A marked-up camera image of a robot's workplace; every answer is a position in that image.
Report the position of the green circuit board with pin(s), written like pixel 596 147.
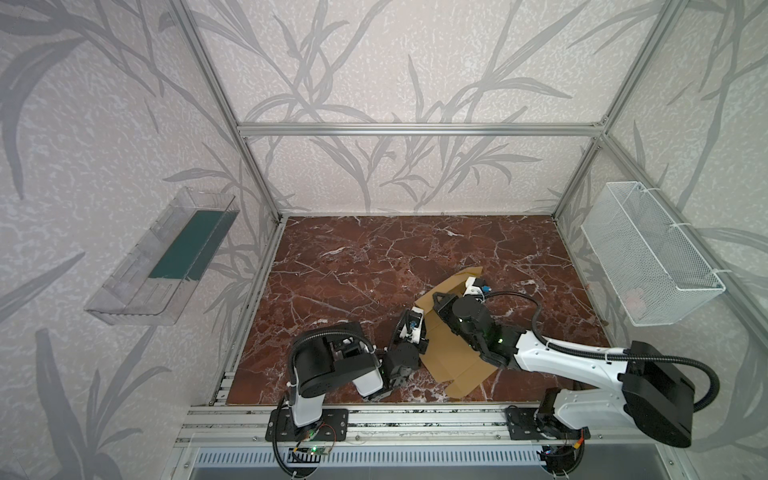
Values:
pixel 303 453

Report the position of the pink item in basket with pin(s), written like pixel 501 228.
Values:
pixel 634 301

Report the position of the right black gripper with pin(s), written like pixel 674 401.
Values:
pixel 449 304

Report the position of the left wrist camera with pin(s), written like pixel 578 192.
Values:
pixel 411 328

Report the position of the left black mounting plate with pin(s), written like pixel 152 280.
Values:
pixel 331 426

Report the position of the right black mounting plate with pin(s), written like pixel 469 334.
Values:
pixel 528 423

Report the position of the clear plastic wall bin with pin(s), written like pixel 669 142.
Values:
pixel 155 281

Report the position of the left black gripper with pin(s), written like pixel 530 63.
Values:
pixel 422 348

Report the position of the brown cardboard box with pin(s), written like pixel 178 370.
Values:
pixel 449 358

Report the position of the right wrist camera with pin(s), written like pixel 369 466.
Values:
pixel 476 287

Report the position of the black mounting plate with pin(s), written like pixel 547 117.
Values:
pixel 331 426
pixel 528 423

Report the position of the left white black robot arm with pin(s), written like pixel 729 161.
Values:
pixel 325 359

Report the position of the white wire mesh basket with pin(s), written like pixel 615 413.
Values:
pixel 639 245

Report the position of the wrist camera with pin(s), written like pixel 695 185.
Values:
pixel 411 328
pixel 476 287

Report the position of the green mat in bin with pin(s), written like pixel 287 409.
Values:
pixel 191 251

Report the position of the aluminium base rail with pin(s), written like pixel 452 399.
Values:
pixel 369 424

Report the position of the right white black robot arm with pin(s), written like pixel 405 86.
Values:
pixel 658 394

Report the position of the aluminium frame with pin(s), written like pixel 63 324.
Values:
pixel 599 133

